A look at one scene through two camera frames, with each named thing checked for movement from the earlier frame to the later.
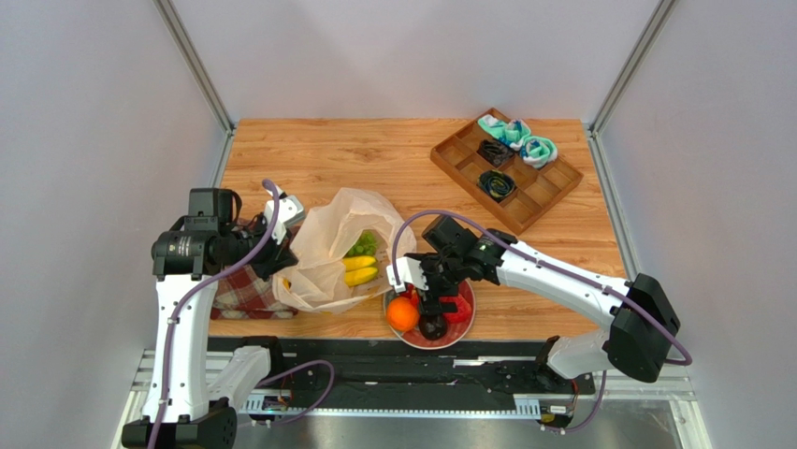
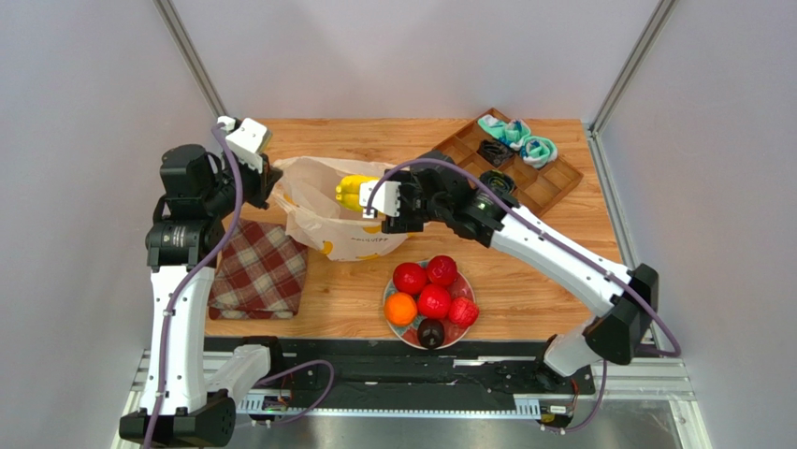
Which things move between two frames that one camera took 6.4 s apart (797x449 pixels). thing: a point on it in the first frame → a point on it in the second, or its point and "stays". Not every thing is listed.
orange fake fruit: x=402 y=313 stays
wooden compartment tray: x=514 y=195 stays
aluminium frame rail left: x=192 y=58 stays
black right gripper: x=435 y=289 → x=406 y=203
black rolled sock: x=495 y=152 stays
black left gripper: x=279 y=256 → x=263 y=181
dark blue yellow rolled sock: x=497 y=184 stays
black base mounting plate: x=407 y=368 stays
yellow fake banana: x=358 y=269 → x=348 y=192
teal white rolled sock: x=512 y=133 stays
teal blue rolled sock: x=538 y=152 stays
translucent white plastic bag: x=320 y=242 → x=307 y=195
